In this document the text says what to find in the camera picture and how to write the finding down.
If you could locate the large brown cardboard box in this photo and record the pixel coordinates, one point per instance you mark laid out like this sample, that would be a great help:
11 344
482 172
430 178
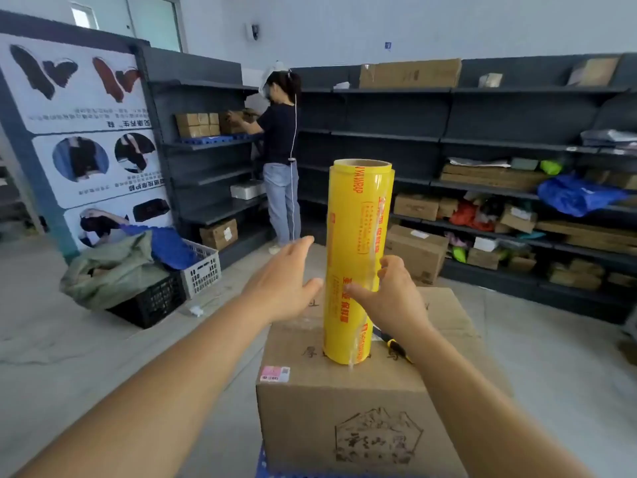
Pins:
308 408

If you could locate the blue plastic bag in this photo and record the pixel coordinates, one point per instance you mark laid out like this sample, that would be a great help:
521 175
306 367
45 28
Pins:
572 196
169 248

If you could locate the white plastic basket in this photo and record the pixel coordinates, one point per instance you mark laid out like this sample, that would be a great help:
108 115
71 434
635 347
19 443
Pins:
201 276

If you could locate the printed poster board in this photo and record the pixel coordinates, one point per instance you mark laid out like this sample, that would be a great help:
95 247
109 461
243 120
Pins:
74 114

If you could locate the blue perforated plastic pallet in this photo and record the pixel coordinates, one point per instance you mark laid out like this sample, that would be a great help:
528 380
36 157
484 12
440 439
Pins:
260 467

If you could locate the squat cardboard box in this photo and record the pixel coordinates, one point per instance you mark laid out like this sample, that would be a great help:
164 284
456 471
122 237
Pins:
415 208

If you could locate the blue plastic tray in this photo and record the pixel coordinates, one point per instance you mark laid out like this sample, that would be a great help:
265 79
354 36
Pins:
214 139

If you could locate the person's right hand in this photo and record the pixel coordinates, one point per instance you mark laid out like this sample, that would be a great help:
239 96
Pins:
398 303

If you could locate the stack of small brown boxes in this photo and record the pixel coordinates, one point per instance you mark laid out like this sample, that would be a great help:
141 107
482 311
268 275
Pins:
194 125

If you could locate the person's left forearm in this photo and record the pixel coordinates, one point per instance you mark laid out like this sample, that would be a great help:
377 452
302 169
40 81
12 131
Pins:
149 403

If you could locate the long flat cardboard box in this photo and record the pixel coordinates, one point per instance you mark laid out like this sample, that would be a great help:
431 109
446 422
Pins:
413 74

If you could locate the red plastic bag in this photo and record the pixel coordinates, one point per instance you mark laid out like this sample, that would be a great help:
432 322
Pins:
468 216

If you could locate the white wall device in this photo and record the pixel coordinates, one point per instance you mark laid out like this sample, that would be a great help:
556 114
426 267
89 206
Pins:
253 32

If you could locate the person's right forearm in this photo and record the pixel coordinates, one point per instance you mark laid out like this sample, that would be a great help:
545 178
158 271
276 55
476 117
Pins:
473 408

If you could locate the green plastic packet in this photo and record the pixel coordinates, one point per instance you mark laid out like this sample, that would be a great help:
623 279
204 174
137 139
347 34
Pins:
550 167
459 254

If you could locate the yellow stretch film roll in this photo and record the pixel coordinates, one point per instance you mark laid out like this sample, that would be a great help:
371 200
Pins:
356 214

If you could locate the black plastic crate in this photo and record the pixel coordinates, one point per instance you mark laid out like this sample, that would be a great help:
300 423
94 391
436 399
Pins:
149 303

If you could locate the green fabric sack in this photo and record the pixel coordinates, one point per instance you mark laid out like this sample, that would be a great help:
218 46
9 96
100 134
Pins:
114 273

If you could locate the small white box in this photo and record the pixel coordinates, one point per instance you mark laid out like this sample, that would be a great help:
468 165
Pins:
485 244

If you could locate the person's left hand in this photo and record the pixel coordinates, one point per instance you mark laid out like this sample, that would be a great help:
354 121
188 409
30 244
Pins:
281 288

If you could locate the cardboard box with white sticker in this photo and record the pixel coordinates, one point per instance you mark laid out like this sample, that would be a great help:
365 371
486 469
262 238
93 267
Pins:
216 236

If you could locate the grey mailer bags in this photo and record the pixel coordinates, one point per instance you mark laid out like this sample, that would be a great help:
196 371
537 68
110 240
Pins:
607 138

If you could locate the small pale box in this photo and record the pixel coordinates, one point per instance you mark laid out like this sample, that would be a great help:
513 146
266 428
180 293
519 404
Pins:
490 80

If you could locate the white power adapter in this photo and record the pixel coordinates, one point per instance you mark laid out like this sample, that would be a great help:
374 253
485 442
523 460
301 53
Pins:
196 311

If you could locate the yellow black utility knife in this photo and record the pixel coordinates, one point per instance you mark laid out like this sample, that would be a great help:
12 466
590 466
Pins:
398 349

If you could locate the cardboard box with white label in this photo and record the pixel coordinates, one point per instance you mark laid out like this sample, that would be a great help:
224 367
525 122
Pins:
418 256

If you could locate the plain cardboard box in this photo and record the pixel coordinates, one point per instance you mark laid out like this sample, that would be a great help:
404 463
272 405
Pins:
594 72

